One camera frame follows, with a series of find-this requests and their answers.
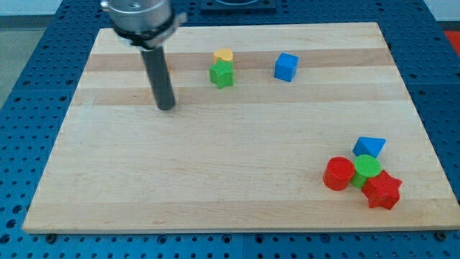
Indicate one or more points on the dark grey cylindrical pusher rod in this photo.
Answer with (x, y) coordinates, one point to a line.
(156, 68)

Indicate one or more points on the light wooden board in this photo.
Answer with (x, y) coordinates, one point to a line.
(245, 158)

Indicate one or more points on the green star block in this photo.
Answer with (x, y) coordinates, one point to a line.
(222, 74)

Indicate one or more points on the yellow heart block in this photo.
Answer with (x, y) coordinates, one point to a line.
(223, 54)

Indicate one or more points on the blue cube block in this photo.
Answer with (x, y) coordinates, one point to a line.
(286, 66)

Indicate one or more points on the red cylinder block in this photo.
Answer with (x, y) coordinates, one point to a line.
(338, 173)

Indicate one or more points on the blue triangular block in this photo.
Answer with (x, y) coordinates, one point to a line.
(369, 146)

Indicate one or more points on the green cylinder block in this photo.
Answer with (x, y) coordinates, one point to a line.
(366, 166)

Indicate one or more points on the red star block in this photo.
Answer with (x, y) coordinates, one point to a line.
(382, 190)

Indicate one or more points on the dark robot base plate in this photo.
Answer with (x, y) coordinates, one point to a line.
(236, 5)

